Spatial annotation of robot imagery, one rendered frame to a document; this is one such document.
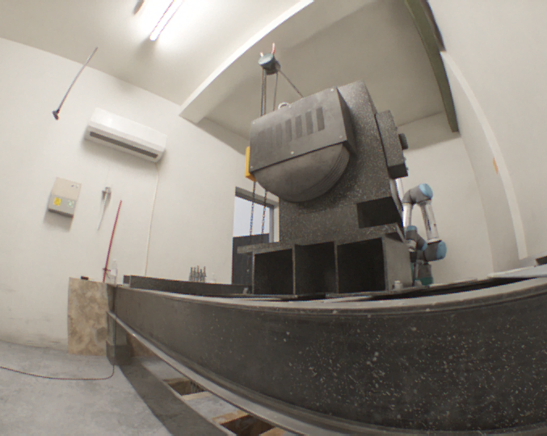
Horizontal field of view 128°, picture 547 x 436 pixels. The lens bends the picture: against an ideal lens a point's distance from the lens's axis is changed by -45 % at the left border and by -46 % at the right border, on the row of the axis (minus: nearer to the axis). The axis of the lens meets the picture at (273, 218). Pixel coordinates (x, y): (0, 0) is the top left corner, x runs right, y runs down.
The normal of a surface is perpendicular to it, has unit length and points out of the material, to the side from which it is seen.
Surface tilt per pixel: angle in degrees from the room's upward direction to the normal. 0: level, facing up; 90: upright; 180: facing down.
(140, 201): 90
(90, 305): 90
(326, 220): 90
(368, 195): 90
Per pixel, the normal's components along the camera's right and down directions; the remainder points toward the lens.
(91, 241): 0.73, -0.20
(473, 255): -0.69, -0.22
